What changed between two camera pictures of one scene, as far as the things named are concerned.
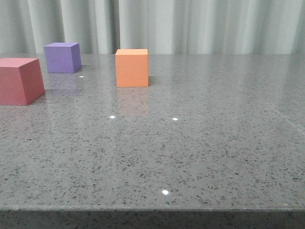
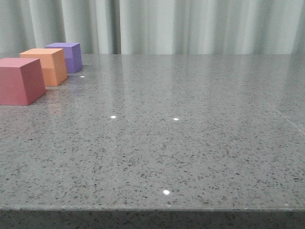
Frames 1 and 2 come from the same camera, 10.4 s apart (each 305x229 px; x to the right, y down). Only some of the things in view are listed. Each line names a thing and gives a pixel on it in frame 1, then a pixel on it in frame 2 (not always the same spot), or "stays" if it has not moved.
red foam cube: [21, 81] stays
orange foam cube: [132, 67] to [53, 64]
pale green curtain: [163, 27] stays
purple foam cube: [63, 57] stays
